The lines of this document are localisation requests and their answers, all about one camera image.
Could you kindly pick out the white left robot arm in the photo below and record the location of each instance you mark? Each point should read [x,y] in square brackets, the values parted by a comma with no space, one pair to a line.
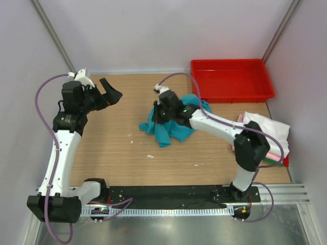
[55,201]

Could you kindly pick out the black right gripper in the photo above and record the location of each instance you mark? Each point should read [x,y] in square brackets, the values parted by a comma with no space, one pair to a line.
[157,105]

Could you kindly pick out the green folded t shirt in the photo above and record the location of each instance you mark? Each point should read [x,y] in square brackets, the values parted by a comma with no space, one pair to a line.
[271,161]

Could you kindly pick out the red plastic bin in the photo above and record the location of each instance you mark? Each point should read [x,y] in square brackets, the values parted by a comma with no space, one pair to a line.
[232,80]

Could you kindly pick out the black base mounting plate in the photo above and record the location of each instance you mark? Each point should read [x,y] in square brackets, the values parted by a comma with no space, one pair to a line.
[181,196]

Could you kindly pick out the white slotted cable duct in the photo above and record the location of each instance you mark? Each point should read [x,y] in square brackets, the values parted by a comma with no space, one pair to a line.
[95,211]

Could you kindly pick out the white folded t shirt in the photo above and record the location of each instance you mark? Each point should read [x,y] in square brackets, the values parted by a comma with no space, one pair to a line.
[276,129]

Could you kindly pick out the teal t shirt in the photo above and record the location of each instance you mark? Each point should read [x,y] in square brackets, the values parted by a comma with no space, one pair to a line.
[164,133]

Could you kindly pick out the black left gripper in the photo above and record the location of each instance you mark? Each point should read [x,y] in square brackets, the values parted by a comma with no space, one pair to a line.
[111,95]

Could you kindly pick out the pink folded t shirt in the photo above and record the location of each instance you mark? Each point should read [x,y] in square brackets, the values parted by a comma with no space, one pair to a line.
[269,154]

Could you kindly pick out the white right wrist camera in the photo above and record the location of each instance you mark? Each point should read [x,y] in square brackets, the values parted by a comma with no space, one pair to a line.
[159,89]

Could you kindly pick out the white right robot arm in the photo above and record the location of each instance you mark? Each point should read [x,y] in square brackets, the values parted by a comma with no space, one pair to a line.
[249,142]

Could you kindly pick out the aluminium frame rail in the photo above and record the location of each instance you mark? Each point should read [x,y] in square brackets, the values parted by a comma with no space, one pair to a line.
[282,194]

